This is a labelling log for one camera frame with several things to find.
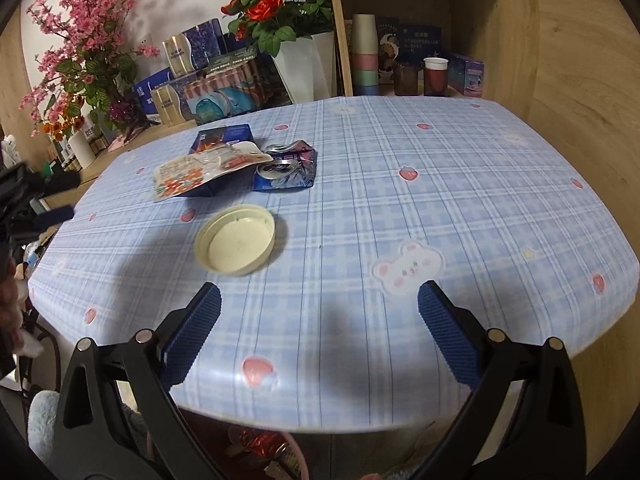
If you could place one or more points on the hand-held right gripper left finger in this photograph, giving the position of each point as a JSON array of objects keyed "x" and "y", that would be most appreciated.
[{"x": 192, "y": 330}]

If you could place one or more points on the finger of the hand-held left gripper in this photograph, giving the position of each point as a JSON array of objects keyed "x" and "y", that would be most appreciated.
[
  {"x": 55, "y": 215},
  {"x": 55, "y": 184}
]

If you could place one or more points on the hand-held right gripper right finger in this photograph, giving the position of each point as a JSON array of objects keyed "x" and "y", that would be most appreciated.
[{"x": 447, "y": 335}]

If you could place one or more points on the cream round plastic lid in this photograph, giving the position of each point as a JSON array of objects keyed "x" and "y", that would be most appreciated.
[{"x": 235, "y": 242}]

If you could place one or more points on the white bottle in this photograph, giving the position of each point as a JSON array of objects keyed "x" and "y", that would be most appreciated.
[{"x": 80, "y": 150}]

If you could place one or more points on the orange flower bunch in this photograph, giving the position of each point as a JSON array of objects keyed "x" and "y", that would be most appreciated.
[{"x": 62, "y": 127}]

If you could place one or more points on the purple flower bunch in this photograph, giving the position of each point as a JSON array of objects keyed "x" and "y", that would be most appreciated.
[{"x": 120, "y": 110}]

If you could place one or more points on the shiny red foil wrapper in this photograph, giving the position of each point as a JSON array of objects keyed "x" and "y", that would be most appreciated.
[{"x": 255, "y": 446}]

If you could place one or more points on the white printed plastic food bag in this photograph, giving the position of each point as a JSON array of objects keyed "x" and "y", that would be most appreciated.
[{"x": 190, "y": 175}]

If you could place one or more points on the blue gift box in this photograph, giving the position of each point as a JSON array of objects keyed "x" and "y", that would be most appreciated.
[{"x": 150, "y": 85}]

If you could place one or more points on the blue plaid tablecloth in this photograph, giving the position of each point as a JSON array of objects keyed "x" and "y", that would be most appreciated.
[{"x": 375, "y": 200}]

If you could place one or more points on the pink blossom artificial plant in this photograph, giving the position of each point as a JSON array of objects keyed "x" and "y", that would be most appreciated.
[{"x": 85, "y": 15}]

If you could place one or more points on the light blue fluffy cloth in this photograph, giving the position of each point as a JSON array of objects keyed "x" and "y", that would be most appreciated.
[{"x": 42, "y": 420}]

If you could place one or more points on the blue printed box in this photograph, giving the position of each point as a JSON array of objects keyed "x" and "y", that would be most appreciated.
[{"x": 225, "y": 135}]

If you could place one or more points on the dark blue snack wrapper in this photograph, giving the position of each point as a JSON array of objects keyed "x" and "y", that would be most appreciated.
[{"x": 306, "y": 170}]

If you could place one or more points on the blue box with silver cup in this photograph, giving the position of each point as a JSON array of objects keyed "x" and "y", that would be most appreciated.
[{"x": 200, "y": 42}]

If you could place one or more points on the boxed bottle gift set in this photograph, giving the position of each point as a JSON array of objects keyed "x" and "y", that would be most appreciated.
[{"x": 235, "y": 87}]

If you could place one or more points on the red cup with white liner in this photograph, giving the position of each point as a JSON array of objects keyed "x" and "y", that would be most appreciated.
[{"x": 435, "y": 80}]

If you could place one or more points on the brown translucent cup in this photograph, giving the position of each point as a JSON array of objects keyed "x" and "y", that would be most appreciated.
[{"x": 406, "y": 80}]

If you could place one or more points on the small blue carton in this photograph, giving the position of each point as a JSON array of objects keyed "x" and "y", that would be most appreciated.
[{"x": 470, "y": 75}]

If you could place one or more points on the red rose bouquet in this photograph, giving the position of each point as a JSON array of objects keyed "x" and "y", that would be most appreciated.
[{"x": 265, "y": 7}]

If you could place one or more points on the white tall vase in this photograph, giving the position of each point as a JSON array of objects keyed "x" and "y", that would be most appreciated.
[{"x": 305, "y": 70}]

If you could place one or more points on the stack of pastel cups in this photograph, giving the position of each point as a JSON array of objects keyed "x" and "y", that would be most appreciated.
[{"x": 365, "y": 60}]

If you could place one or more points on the dark blue picture box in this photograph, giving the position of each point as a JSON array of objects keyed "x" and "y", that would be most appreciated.
[{"x": 415, "y": 37}]

